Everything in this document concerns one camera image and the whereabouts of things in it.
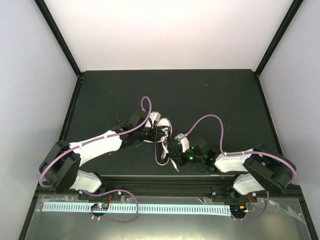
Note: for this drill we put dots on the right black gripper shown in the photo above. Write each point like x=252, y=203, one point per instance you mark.
x=179, y=159

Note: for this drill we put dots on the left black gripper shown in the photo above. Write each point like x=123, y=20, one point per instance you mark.
x=155, y=137

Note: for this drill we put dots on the white shoelace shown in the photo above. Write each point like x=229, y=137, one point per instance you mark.
x=170, y=160

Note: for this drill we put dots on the black sneaker white sole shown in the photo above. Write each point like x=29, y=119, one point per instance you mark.
x=164, y=143

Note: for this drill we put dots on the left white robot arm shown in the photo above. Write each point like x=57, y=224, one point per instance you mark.
x=60, y=169

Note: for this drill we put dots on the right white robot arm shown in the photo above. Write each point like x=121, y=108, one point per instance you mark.
x=254, y=170

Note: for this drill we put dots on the right small circuit board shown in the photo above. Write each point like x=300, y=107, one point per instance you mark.
x=241, y=209

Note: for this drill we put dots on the small circuit board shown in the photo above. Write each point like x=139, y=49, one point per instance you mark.
x=241, y=209
x=100, y=207

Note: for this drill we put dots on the left small circuit board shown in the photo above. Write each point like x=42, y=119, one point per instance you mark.
x=100, y=207

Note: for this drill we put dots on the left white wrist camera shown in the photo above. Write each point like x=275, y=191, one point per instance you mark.
x=154, y=117

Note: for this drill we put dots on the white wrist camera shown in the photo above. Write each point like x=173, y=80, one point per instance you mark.
x=154, y=117
x=182, y=140

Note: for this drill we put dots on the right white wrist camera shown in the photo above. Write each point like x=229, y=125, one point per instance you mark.
x=182, y=140

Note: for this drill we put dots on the black aluminium mounting rail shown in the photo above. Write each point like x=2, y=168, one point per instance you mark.
x=214, y=187

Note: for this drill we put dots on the white slotted cable duct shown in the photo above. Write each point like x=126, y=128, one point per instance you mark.
x=131, y=208

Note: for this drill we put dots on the right black frame post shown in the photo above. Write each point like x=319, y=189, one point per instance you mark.
x=280, y=32

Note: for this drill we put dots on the black frame post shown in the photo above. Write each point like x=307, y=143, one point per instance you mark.
x=50, y=21
x=280, y=32

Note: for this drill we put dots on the left black frame post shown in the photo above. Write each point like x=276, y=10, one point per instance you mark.
x=50, y=21

